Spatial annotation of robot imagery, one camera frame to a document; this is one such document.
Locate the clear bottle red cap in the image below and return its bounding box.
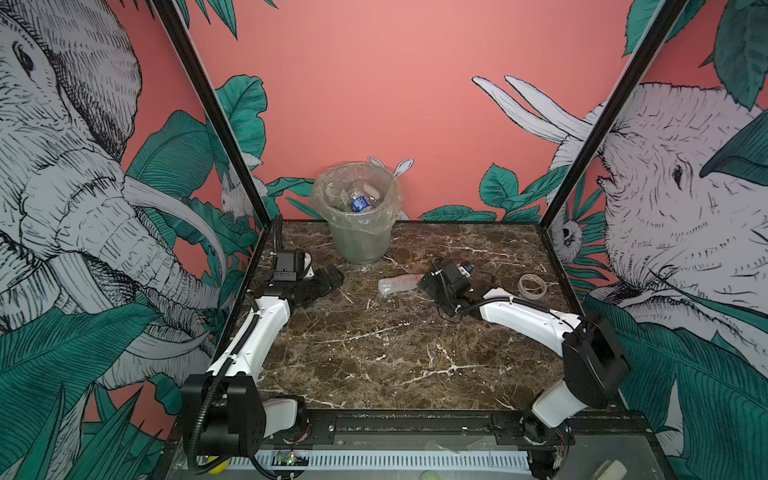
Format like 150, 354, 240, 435
378, 274, 422, 297

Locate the small bottle blue label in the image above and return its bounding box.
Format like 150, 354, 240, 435
350, 196, 373, 213

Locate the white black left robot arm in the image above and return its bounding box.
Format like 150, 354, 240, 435
181, 266, 344, 475

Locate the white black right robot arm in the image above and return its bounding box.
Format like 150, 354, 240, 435
418, 258, 630, 445

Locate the clear plastic bin liner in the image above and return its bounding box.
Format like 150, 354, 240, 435
309, 162, 404, 235

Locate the roll of clear tape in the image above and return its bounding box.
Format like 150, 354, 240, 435
518, 274, 548, 300

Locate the small circuit board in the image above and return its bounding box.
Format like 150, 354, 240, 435
272, 450, 310, 469

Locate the yellow ball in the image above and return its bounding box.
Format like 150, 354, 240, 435
206, 457, 229, 475

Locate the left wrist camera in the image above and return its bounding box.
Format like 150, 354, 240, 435
271, 249, 311, 282

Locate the white slotted cable duct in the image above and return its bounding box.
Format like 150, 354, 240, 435
256, 449, 531, 474

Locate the black front rail frame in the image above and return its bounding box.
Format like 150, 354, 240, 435
265, 409, 653, 449

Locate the black left corner post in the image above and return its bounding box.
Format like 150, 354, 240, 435
151, 0, 271, 227

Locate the black corner post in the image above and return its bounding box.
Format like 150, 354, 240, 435
537, 0, 687, 231
151, 0, 271, 227

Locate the black right corner post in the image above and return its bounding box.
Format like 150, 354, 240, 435
537, 0, 687, 231

